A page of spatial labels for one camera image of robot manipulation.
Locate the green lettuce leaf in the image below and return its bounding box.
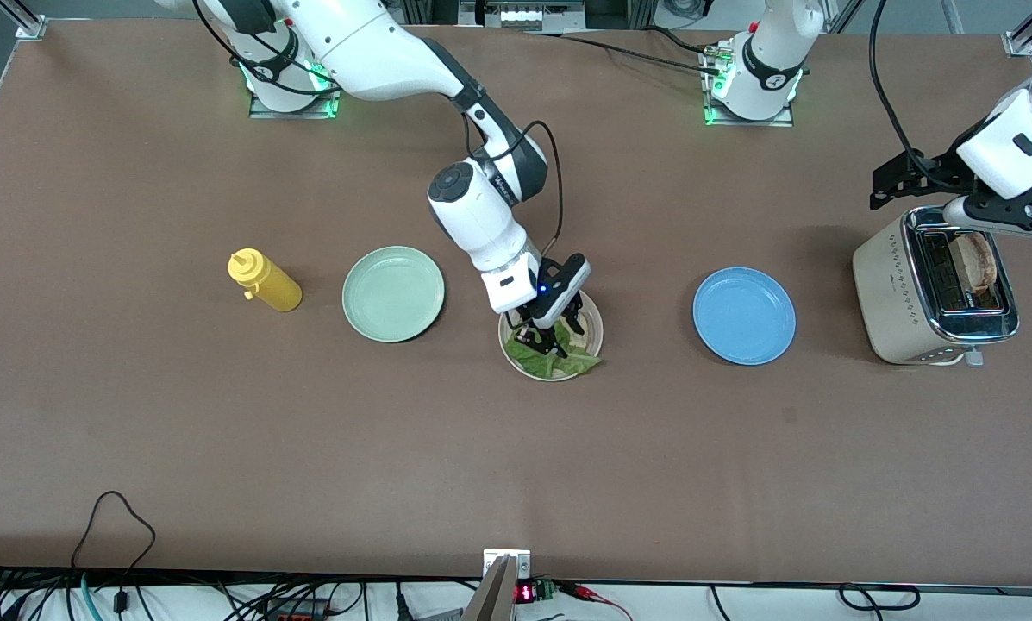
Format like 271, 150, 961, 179
503, 323, 604, 380

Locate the light-crust rounded bread slice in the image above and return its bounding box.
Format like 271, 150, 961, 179
948, 231, 998, 294

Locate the yellow squeeze bottle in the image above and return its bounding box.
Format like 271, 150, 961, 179
227, 248, 303, 313

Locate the beige round plate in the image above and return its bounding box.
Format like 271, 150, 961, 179
498, 280, 605, 383

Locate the pale green round plate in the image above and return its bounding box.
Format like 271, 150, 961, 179
342, 246, 446, 343

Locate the blue round plate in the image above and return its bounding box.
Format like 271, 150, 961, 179
692, 267, 797, 367

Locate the aluminium corner profile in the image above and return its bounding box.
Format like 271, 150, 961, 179
1003, 0, 1032, 58
0, 0, 48, 41

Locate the beige chrome-top toaster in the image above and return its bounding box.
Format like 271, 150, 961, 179
852, 204, 1020, 367

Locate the grey angled metal bar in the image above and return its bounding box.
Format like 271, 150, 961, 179
462, 556, 516, 621

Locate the white-lit electronics box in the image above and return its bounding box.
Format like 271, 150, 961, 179
458, 0, 587, 32

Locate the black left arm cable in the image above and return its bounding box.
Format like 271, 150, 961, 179
866, 0, 958, 194

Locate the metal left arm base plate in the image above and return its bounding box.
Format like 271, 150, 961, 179
701, 39, 820, 129

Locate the small metal edge bracket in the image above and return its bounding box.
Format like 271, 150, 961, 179
483, 549, 532, 580

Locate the red clip wire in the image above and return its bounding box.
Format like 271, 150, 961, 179
559, 582, 635, 621

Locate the black base power cable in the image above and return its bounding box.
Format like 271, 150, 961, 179
524, 30, 728, 77

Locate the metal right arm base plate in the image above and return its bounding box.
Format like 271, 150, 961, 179
248, 82, 349, 120

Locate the black flat-looped cable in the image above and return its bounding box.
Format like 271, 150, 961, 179
839, 583, 922, 612

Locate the black looped cable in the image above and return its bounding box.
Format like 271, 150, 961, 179
71, 491, 157, 572

